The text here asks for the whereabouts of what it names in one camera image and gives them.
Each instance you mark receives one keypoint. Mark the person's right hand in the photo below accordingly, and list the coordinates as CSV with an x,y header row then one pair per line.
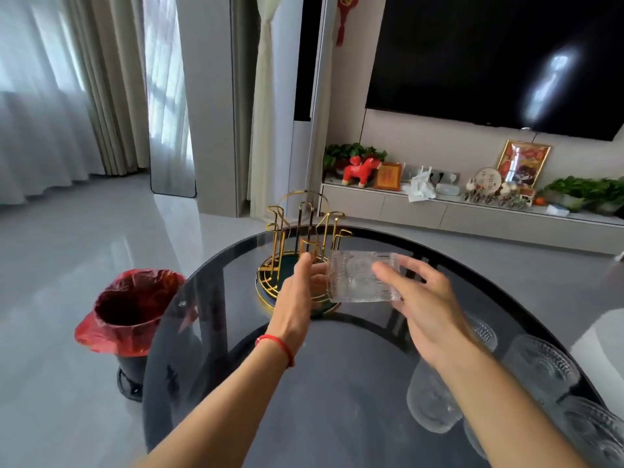
x,y
429,316

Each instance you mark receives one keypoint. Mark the person's left hand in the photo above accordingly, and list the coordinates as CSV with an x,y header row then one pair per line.
x,y
292,311

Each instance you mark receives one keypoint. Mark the person's right thumb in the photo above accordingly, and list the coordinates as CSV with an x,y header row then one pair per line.
x,y
387,280

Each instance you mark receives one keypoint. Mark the person's left thumb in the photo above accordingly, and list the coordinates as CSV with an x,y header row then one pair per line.
x,y
302,270

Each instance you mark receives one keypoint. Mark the clear ribbed glass cup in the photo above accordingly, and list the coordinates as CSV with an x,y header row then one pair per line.
x,y
429,399
353,277
594,431
541,367

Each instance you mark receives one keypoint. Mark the person's left forearm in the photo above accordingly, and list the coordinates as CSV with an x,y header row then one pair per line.
x,y
229,414

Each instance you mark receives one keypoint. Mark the person's right forearm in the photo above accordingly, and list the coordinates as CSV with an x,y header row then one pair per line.
x,y
497,414

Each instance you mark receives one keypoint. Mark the crumpled white tissue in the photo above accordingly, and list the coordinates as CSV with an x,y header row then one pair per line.
x,y
419,189

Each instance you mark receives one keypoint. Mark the grey television cabinet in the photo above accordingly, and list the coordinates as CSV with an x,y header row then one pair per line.
x,y
468,219

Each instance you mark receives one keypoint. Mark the small orange framed picture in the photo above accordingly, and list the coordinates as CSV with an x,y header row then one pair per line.
x,y
388,176

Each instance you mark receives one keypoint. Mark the small white box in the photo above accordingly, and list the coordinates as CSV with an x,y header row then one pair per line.
x,y
447,190

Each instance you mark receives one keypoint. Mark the red horse toy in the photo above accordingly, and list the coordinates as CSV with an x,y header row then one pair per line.
x,y
360,171

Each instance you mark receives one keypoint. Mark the white standing air conditioner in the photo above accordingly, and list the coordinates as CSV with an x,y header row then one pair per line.
x,y
307,151

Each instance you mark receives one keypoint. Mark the green potted plant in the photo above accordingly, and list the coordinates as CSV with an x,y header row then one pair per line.
x,y
348,152

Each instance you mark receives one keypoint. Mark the row of small figurines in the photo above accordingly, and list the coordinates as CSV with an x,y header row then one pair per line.
x,y
497,198

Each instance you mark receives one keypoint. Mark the round white ornament plaque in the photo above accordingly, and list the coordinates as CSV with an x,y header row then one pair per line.
x,y
487,180

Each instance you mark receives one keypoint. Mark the cream tied curtain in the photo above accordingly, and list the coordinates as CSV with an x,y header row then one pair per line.
x,y
263,116

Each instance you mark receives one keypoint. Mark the gold framed picture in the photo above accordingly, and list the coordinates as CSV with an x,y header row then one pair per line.
x,y
522,163

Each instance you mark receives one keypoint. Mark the trash bin with red bag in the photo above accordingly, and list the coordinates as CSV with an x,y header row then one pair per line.
x,y
126,311

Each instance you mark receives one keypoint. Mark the white tissue packet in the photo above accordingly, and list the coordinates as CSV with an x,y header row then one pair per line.
x,y
557,210

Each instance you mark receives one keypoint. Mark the black framed glass panel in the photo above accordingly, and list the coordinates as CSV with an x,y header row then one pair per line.
x,y
168,102

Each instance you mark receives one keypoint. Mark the long green planter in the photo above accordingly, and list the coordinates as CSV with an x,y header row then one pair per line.
x,y
585,192

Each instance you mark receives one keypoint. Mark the black flat television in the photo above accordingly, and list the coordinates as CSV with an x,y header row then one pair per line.
x,y
487,58

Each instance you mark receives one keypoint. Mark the red hanging knot ornament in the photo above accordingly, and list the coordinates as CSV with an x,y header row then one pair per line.
x,y
345,14

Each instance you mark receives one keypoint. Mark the beige pleated curtain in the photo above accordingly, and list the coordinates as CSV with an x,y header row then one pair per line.
x,y
112,82

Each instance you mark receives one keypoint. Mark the sheer white curtain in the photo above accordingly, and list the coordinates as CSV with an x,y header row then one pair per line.
x,y
34,92

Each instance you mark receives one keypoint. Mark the grey wall socket strip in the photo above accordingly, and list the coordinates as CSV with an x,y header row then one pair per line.
x,y
446,176

